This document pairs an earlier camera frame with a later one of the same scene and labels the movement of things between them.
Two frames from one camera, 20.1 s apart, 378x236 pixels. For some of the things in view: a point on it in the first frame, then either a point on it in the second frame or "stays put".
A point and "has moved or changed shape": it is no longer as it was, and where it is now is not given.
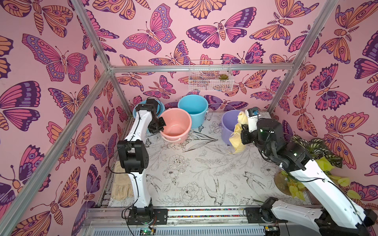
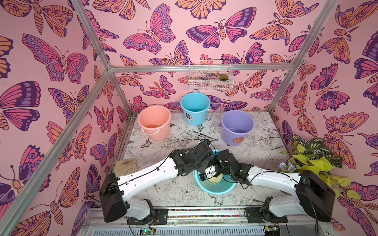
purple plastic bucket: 229,119 stays put
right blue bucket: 197,106 stays put
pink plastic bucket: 178,123 has moved or changed shape
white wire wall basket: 207,75 stays put
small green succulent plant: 223,76 stays put
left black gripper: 163,124 → 205,164
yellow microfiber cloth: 236,138 → 215,180
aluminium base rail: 110,221 stays put
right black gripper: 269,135 → 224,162
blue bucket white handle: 161,112 → 222,188
